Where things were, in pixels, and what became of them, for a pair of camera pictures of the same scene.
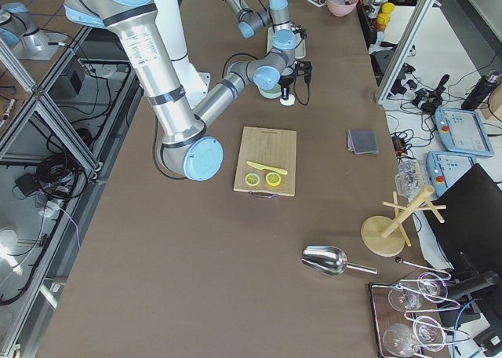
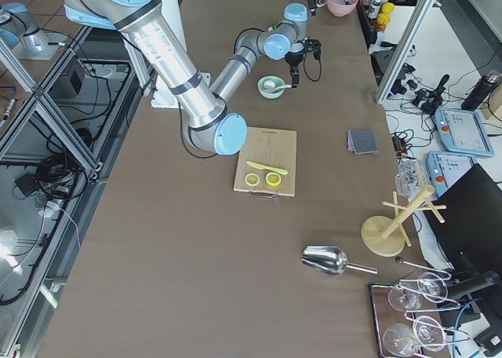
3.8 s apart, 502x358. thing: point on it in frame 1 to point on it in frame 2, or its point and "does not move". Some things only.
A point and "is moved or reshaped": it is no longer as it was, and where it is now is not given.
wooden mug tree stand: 385,236 does not move
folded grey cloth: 361,142 does not move
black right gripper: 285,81 to 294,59
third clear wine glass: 428,333 does not move
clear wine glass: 432,287 does not move
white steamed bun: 288,102 is moved or reshaped
